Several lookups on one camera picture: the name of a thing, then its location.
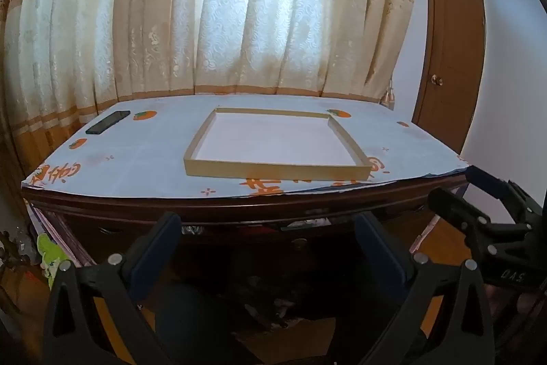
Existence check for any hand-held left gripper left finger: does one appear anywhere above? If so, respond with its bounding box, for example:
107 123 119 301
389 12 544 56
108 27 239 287
43 211 184 365

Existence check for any curtain tassel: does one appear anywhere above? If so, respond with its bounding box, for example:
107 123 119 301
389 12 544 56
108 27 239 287
380 78 396 109

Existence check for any dark wooden desk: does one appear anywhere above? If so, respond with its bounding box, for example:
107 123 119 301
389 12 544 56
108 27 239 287
23 172 471 297

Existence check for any green printed cloth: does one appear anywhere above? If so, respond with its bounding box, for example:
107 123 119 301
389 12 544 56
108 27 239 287
36 232 65 289

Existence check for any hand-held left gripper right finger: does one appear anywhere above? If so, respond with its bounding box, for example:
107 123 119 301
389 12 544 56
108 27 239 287
352 211 496 365

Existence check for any black smartphone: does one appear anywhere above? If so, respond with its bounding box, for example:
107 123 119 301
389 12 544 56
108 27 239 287
85 110 131 135

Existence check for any cream and orange curtain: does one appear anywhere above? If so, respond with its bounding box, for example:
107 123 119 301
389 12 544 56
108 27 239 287
0 0 422 178

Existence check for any shallow cardboard tray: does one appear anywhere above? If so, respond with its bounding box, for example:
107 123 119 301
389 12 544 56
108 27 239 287
184 107 370 180

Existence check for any wooden desk with tablecloth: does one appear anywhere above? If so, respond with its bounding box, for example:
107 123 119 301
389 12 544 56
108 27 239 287
21 93 471 199

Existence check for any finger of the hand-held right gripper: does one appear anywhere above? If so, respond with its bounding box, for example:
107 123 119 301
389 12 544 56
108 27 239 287
427 186 531 260
465 165 538 221

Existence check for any purple striped sheet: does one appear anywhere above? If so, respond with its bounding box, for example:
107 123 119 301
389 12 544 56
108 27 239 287
26 198 97 267

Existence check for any wooden side drawer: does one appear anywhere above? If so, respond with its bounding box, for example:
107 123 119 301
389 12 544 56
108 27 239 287
64 213 172 263

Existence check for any brown wooden door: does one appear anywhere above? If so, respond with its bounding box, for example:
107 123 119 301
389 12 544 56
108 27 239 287
412 0 485 154

